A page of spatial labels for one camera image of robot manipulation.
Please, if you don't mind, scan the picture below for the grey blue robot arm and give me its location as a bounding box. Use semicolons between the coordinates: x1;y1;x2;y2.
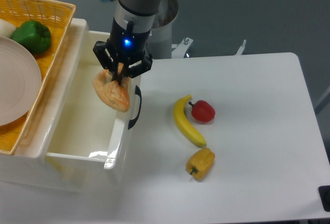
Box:
93;0;161;84

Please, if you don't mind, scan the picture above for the triangle bread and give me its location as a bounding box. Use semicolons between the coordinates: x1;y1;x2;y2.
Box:
92;69;130;113

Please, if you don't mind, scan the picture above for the white open upper drawer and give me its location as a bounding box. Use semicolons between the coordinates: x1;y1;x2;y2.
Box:
47;31;141;184

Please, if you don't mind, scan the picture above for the yellow bell pepper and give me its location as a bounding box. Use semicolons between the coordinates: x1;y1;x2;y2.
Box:
186;148;215;181

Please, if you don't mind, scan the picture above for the black drawer handle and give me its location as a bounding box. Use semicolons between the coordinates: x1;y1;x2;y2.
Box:
128;85;142;130

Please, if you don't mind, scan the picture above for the white radish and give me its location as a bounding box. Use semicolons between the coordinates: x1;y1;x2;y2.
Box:
0;19;17;38

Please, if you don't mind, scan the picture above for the yellow banana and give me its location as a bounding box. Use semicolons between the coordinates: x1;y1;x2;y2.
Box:
173;94;207;148

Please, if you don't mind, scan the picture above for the yellow woven basket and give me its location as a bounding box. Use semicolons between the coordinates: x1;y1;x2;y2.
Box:
1;0;76;155

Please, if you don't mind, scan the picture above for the red bell pepper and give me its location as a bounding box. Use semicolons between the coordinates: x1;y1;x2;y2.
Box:
188;100;216;123

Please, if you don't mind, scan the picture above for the green bell pepper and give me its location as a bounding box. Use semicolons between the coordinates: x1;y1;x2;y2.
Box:
10;20;52;55

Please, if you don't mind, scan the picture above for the white metal bracket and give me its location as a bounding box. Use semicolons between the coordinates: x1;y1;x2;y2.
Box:
171;37;194;59

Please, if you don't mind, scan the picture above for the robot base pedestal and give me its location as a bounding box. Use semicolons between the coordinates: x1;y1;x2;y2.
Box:
147;0;179;59

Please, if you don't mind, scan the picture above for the pink plate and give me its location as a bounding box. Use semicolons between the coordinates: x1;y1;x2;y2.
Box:
1;37;42;125

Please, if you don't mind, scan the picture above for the black object at table edge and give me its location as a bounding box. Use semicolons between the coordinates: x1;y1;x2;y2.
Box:
318;185;330;212

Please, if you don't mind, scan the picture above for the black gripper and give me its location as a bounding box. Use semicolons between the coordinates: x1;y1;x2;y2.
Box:
93;20;153;85

